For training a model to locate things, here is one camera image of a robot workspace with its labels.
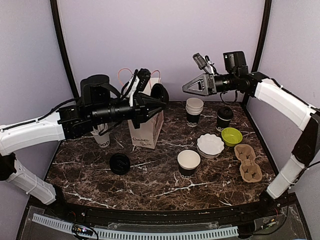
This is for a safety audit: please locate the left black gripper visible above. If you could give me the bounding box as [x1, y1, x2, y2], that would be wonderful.
[90, 93, 167, 129]

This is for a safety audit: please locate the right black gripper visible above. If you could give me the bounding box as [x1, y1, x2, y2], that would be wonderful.
[182, 72, 238, 96]

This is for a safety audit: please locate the stack of paper coffee cups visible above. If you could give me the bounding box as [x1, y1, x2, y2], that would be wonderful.
[185, 97, 204, 128]

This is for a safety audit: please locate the black cup lid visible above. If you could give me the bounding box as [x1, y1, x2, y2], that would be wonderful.
[150, 83, 170, 104]

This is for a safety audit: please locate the black paper coffee cup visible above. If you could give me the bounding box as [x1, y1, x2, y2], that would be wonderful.
[177, 149, 201, 178]
[216, 107, 234, 132]

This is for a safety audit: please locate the stack of black cup lids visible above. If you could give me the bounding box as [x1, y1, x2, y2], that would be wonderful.
[109, 153, 131, 176]

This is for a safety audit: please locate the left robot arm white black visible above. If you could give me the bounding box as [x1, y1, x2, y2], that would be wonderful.
[0, 69, 169, 218]

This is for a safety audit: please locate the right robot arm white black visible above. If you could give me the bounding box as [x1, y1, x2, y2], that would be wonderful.
[182, 72, 320, 200]

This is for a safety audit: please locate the white paper gift bag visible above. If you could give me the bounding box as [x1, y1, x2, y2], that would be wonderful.
[117, 67, 164, 149]

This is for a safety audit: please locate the white paper cup with straws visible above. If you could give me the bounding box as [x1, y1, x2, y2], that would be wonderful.
[91, 128, 110, 148]

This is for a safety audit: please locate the green bowl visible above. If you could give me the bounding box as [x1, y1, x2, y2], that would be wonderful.
[221, 127, 243, 147]

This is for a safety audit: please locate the white scalloped dish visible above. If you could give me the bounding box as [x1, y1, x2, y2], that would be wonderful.
[196, 133, 225, 159]

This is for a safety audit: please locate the brown cardboard cup carrier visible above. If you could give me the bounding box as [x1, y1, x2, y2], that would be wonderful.
[234, 144, 263, 183]

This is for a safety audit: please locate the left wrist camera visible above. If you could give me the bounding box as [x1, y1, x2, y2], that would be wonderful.
[120, 68, 151, 107]

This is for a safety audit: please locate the right black frame post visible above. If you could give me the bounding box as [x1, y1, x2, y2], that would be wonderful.
[242, 0, 272, 107]

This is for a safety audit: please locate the black frame post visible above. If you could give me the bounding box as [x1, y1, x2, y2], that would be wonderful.
[49, 0, 79, 98]
[242, 0, 272, 107]

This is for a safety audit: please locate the left black frame post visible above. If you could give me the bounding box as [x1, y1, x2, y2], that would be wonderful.
[49, 0, 79, 98]

